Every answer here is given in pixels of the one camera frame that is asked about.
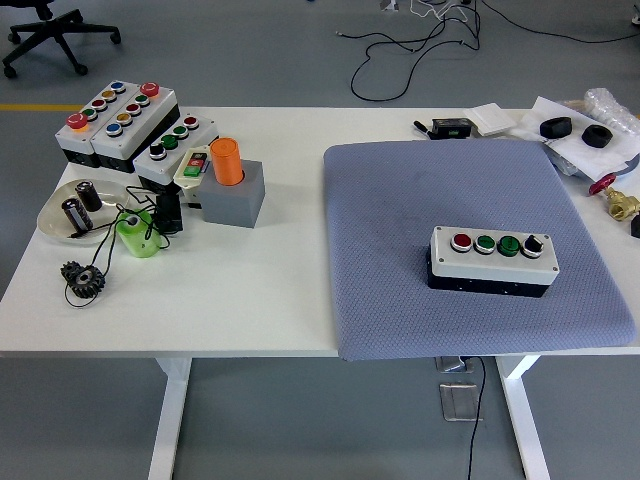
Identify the four-button white control box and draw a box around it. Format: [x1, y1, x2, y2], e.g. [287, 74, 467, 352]
[426, 225, 560, 300]
[133, 113, 221, 194]

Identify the five-button box with emergency stop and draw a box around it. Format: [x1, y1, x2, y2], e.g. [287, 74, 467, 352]
[91, 81, 181, 175]
[54, 79, 137, 168]

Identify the grey-blue textured mat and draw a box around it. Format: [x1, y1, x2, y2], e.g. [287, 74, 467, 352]
[323, 138, 637, 362]

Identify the grey block holder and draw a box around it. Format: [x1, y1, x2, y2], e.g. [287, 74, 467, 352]
[198, 159, 266, 230]

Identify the orange cylinder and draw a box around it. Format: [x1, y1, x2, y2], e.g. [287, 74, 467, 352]
[209, 137, 245, 187]

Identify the small black adapter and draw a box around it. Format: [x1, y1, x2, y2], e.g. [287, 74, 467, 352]
[152, 192, 185, 235]

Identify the black module with green connector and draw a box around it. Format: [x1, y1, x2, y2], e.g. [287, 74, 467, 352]
[430, 117, 474, 140]

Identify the open metal floor socket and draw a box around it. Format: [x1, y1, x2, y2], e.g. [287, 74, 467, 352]
[433, 355, 476, 375]

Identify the green plastic cylinder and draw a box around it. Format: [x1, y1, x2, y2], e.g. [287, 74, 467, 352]
[115, 209, 164, 260]

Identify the metal floor socket plate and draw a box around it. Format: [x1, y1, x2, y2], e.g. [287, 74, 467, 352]
[438, 382, 485, 423]

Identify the black capacitor cylinder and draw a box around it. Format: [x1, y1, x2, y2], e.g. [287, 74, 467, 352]
[74, 180, 104, 212]
[60, 198, 95, 232]

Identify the white table leg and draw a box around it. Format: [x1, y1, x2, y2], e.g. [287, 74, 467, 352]
[148, 357, 194, 480]
[494, 355, 551, 480]

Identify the black metal gear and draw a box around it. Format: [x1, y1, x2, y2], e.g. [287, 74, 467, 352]
[60, 260, 108, 300]

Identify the silver metal dish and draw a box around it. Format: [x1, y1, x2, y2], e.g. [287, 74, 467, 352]
[37, 178, 132, 246]

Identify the white foam sheet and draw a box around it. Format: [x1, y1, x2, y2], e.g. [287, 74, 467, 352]
[509, 95, 640, 184]

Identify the clear bubble wrap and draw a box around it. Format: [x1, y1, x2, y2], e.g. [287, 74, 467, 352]
[583, 87, 640, 139]

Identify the black office chair base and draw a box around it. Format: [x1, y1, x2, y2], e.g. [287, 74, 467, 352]
[1, 0, 123, 79]

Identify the beige two-button switch box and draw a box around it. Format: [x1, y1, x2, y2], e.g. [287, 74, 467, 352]
[173, 145, 214, 209]

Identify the black looped floor cable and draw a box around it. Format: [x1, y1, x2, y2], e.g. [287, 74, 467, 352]
[349, 17, 484, 101]

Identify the white wall switch plate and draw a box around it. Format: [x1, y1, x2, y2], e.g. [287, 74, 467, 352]
[462, 102, 517, 137]

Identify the thin black cord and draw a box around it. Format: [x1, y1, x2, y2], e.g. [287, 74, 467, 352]
[63, 184, 174, 309]

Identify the black hanging power cable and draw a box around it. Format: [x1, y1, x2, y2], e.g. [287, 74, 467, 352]
[467, 355, 487, 480]

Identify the white floor cable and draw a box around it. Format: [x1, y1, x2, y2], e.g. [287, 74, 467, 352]
[408, 0, 471, 25]

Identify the black rubber ring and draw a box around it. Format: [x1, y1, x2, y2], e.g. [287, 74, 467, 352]
[582, 124, 614, 149]
[539, 116, 574, 139]

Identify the brass valve with red handle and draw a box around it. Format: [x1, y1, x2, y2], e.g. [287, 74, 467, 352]
[588, 172, 640, 221]

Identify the long black floor cable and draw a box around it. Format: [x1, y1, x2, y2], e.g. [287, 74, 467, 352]
[477, 0, 640, 44]

